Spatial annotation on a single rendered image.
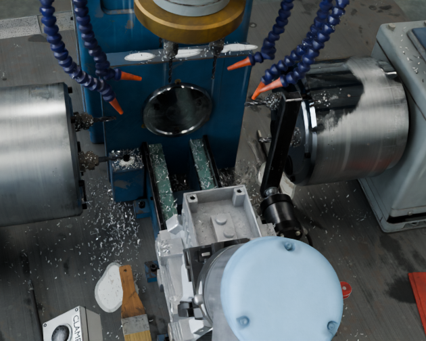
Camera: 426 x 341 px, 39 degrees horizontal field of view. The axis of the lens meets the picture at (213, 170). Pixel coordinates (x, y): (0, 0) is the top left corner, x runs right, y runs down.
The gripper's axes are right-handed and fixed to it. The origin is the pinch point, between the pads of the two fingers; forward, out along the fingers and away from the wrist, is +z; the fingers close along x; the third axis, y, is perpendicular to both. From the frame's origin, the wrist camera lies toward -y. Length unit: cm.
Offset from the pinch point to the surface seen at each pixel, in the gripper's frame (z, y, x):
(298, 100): 7.1, 27.6, -20.2
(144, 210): 51, 18, 3
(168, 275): 17.0, 4.0, 3.0
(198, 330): 7.7, -4.3, 0.7
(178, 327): 12.4, -3.8, 3.0
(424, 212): 41, 8, -57
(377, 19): 84, 70, -80
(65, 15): 148, 107, 15
